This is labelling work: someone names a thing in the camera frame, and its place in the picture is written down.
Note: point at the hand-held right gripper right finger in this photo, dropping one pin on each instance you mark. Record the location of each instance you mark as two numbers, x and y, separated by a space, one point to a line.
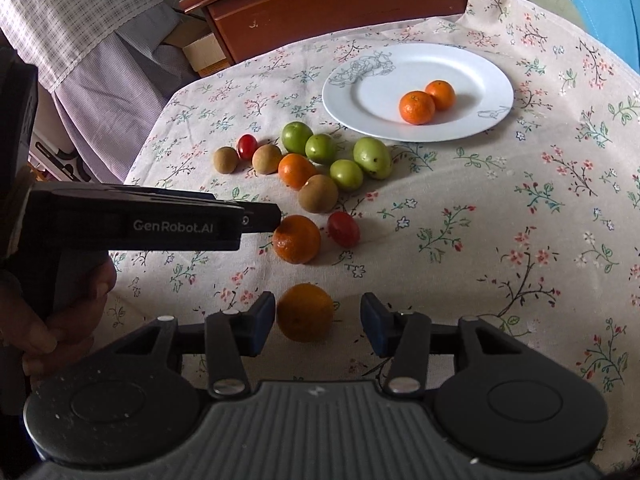
375 326

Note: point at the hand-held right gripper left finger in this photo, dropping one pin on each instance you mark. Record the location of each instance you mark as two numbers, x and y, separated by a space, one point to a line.
262 324

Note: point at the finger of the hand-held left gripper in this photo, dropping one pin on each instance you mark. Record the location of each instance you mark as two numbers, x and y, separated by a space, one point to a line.
262 217

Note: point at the orange tangerine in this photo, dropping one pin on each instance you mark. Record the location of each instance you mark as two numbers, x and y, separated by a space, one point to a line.
305 312
417 107
442 93
296 170
296 240

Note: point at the brown longan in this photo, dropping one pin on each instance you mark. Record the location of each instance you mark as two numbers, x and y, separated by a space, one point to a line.
266 158
318 193
226 160

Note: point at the red cherry tomato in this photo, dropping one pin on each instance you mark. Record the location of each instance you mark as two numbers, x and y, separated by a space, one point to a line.
343 228
246 146

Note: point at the white plate with rose print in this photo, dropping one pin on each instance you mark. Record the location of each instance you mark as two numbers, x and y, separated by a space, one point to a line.
380 105

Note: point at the person's left hand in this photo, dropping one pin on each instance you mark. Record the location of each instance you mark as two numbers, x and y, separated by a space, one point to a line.
75 330

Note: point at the round green jujube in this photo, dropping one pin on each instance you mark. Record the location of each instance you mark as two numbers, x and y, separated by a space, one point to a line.
346 174
296 137
320 148

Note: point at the purple striped cloth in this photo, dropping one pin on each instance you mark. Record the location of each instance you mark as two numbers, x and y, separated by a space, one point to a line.
100 100

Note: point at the oblong green jujube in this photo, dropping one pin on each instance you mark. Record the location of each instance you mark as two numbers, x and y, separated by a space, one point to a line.
372 157

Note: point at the floral tablecloth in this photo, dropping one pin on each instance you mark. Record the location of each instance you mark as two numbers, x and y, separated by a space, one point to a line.
460 210

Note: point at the cardboard box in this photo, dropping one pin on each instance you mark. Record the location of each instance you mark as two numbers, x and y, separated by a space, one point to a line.
205 52

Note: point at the brown wooden nightstand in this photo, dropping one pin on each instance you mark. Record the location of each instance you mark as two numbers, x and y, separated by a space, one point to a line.
325 10

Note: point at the checked cloth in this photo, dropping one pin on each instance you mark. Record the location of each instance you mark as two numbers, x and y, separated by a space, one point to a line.
60 10

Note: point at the blue printed pillow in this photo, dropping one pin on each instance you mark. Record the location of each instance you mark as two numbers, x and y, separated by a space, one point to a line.
610 5

